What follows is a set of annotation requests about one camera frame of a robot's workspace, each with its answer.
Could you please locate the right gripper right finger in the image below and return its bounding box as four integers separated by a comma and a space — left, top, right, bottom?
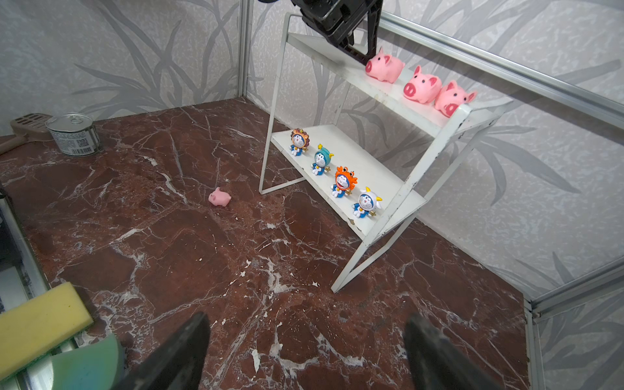
403, 314, 502, 390

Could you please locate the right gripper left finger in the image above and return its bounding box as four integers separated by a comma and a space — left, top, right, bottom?
114, 312, 211, 389

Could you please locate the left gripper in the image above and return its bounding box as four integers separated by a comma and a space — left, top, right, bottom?
292, 0, 383, 65

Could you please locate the pink pig toy cluster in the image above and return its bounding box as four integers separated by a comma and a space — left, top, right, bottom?
208, 187, 232, 207
403, 66, 442, 105
365, 48, 405, 84

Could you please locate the yellow hooded blue cat figurine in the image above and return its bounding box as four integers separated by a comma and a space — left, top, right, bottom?
290, 128, 310, 157

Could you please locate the green blue cat figurine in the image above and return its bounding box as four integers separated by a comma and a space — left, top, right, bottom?
312, 144, 334, 176

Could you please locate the orange crab blue cat figurine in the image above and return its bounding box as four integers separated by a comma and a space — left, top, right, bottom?
331, 166, 358, 198

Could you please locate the white hooded blue cat figurine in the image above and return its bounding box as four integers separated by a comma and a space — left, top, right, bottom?
353, 187, 383, 219

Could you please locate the white two-tier metal shelf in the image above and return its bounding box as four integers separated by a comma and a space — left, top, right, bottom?
257, 11, 515, 293

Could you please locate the green sponge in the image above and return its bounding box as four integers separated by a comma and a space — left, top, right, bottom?
52, 335, 124, 390

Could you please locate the yellow sponge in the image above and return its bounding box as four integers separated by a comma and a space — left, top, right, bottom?
1, 282, 94, 380

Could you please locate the silver metal can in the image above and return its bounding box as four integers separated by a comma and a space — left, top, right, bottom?
45, 113, 102, 157

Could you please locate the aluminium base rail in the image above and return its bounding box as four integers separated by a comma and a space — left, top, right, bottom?
1, 193, 77, 389

